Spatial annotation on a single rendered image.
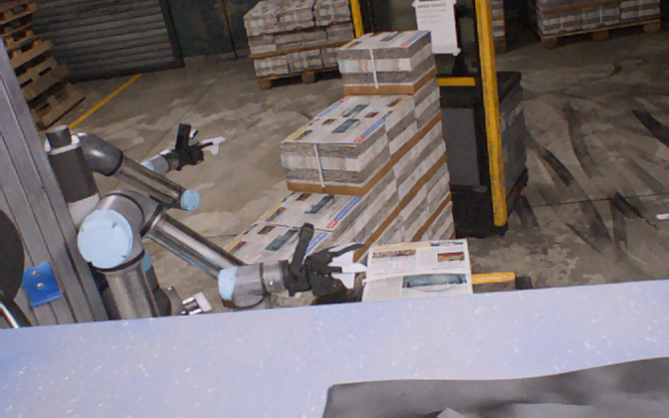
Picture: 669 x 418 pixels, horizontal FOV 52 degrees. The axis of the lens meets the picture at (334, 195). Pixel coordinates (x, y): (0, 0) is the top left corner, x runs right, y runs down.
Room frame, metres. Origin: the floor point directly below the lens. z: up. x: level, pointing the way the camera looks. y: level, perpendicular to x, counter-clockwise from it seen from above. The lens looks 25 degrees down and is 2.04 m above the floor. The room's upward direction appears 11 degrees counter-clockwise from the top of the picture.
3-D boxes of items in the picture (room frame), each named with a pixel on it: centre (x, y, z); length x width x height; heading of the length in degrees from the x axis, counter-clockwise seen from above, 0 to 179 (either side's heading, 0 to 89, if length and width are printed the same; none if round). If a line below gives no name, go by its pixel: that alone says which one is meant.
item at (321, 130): (2.76, -0.06, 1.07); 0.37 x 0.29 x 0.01; 56
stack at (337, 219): (2.67, 0.03, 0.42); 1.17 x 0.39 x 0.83; 146
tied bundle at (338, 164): (2.77, -0.04, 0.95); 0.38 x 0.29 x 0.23; 56
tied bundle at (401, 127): (3.02, -0.21, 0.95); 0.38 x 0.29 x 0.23; 55
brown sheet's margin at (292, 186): (2.77, -0.04, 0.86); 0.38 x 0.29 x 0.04; 56
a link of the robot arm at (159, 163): (2.30, 0.62, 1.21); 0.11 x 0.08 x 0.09; 138
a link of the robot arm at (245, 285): (1.41, 0.25, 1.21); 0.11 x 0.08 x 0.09; 87
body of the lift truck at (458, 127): (3.94, -0.82, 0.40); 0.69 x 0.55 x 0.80; 56
